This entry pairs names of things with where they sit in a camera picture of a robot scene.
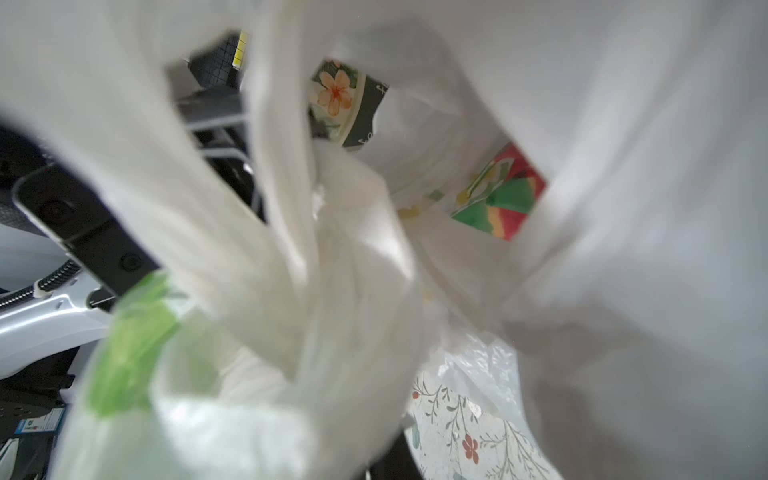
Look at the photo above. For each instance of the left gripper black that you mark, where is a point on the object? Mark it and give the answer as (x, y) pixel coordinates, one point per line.
(73, 215)

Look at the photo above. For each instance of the white plastic grocery bag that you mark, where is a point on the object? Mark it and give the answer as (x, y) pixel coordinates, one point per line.
(302, 285)

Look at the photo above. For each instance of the pink dragon fruit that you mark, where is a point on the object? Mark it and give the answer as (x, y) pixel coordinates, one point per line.
(501, 195)

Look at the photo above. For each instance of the cream canvas tote bag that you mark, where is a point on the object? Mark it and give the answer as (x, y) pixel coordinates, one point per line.
(344, 100)

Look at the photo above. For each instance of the floral table mat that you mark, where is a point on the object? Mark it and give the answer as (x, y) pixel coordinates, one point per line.
(453, 438)

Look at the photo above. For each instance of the black wire wall basket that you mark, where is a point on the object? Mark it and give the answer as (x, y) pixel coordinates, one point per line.
(221, 65)

